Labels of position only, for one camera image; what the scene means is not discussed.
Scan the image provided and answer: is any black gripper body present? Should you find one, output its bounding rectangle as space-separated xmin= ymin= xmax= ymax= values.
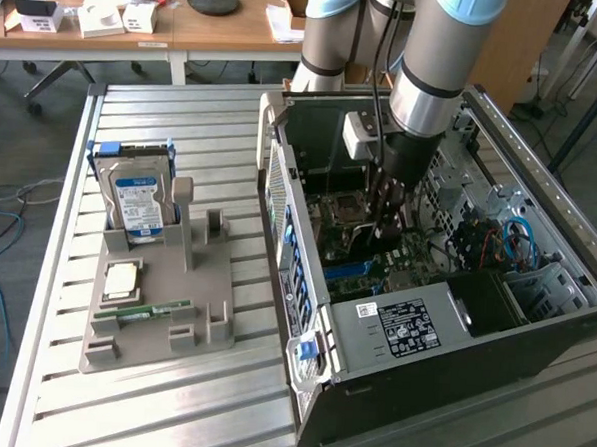
xmin=380 ymin=121 xmax=443 ymax=190

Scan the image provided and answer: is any green graphics card with fan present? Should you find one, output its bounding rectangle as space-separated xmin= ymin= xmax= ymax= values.
xmin=345 ymin=218 xmax=398 ymax=258

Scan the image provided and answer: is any CPU socket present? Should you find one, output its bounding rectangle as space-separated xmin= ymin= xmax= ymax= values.
xmin=327 ymin=189 xmax=370 ymax=228

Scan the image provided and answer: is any green motherboard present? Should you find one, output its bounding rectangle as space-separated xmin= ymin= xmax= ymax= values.
xmin=293 ymin=168 xmax=462 ymax=311

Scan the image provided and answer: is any blue expansion slot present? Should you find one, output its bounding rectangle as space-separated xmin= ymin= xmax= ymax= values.
xmin=324 ymin=257 xmax=378 ymax=284

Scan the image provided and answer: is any grey power supply unit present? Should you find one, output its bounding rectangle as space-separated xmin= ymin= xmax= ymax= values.
xmin=326 ymin=277 xmax=477 ymax=379

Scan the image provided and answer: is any wooden cabinet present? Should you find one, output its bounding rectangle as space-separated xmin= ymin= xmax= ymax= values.
xmin=464 ymin=0 xmax=575 ymax=118

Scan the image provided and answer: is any blue plastic case latch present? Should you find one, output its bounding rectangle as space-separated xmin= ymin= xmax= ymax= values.
xmin=293 ymin=332 xmax=324 ymax=362

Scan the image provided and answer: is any metal disk bay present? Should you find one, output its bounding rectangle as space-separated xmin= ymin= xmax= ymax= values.
xmin=501 ymin=258 xmax=593 ymax=325

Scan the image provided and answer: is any stack of white papers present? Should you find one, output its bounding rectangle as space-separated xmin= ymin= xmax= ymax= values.
xmin=264 ymin=5 xmax=307 ymax=45

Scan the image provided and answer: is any open black PC case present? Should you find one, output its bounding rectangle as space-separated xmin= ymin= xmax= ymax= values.
xmin=240 ymin=72 xmax=597 ymax=447

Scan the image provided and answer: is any wooden office desk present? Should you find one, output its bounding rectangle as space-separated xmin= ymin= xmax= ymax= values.
xmin=0 ymin=0 xmax=449 ymax=100

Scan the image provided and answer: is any grey parts rack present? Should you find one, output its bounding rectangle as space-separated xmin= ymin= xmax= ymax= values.
xmin=77 ymin=169 xmax=245 ymax=384

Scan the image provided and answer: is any hard disk in blue caddy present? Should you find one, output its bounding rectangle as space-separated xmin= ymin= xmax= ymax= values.
xmin=80 ymin=134 xmax=179 ymax=248

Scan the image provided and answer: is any silver CPU chip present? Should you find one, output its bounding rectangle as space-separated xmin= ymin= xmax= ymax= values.
xmin=101 ymin=262 xmax=140 ymax=301

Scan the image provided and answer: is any small white carton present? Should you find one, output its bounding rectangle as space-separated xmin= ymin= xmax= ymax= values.
xmin=121 ymin=1 xmax=159 ymax=35

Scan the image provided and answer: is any wide flat white box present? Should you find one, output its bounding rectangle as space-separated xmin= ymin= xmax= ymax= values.
xmin=76 ymin=0 xmax=127 ymax=40

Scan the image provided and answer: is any white box with black print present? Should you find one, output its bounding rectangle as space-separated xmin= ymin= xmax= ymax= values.
xmin=18 ymin=1 xmax=66 ymax=35

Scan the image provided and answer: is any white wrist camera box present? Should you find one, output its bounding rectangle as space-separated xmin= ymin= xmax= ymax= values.
xmin=340 ymin=110 xmax=387 ymax=163

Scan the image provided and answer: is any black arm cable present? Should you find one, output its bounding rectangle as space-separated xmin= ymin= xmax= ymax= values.
xmin=364 ymin=0 xmax=405 ymax=166

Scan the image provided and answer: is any black power wire bundle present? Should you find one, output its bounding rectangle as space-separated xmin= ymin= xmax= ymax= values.
xmin=448 ymin=216 xmax=505 ymax=273

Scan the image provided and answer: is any red wire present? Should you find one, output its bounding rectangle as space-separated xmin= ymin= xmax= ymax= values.
xmin=480 ymin=227 xmax=502 ymax=268

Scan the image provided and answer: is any blue data wire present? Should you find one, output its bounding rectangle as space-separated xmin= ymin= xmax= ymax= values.
xmin=498 ymin=213 xmax=543 ymax=272

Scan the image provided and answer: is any black metal door frame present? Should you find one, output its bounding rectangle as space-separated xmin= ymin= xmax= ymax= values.
xmin=549 ymin=6 xmax=597 ymax=175

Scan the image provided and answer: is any white floor cable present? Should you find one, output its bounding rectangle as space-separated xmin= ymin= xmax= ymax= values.
xmin=0 ymin=175 xmax=64 ymax=207

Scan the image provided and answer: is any black caster leg frame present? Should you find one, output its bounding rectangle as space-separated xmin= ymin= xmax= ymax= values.
xmin=22 ymin=58 xmax=98 ymax=120

